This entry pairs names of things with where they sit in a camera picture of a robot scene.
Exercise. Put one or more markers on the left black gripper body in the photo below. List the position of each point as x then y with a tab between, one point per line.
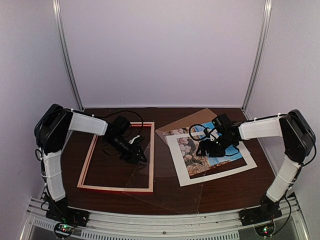
127	151

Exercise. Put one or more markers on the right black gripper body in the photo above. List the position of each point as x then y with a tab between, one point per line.
218	149

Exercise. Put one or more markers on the wooden picture frame red edge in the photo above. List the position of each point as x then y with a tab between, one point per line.
81	181

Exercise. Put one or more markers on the white mat board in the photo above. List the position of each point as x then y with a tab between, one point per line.
192	169

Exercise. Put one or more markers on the clear acrylic sheet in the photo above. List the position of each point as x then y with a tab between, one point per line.
167	192

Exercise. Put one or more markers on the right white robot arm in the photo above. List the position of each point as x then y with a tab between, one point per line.
299	140

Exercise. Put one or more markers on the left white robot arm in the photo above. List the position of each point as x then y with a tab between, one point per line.
51	134

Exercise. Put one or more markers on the landscape photo print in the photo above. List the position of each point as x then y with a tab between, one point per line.
198	132

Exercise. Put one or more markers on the brown backing board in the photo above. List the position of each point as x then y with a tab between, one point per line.
202	116

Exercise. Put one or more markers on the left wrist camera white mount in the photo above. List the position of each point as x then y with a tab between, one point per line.
134	138

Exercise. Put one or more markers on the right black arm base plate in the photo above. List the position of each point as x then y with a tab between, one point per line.
256	215

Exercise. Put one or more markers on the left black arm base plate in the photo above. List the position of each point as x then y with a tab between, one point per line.
74	217

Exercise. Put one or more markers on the aluminium front rail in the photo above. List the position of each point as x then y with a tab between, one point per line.
113	226

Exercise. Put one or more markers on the right aluminium corner post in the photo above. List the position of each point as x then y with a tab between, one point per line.
264	30

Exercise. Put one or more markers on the aluminium corner post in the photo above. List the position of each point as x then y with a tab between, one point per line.
264	30
56	5

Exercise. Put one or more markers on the left aluminium corner post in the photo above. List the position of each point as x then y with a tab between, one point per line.
56	5

